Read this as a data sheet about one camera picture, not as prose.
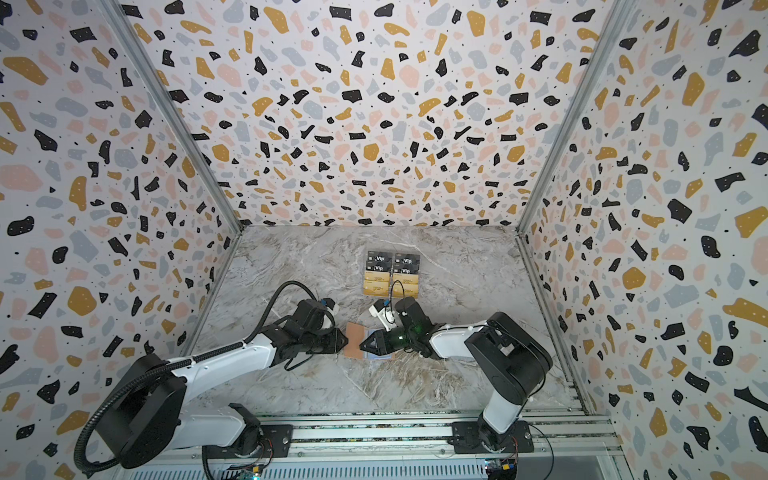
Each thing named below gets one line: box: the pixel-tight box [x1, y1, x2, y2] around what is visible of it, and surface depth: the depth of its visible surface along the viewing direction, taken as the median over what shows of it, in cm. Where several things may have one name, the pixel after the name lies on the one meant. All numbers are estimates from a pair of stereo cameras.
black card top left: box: [366, 250, 393, 272], surface depth 102 cm
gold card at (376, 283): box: [364, 270, 390, 297], surface depth 102 cm
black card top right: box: [393, 253, 420, 274], surface depth 102 cm
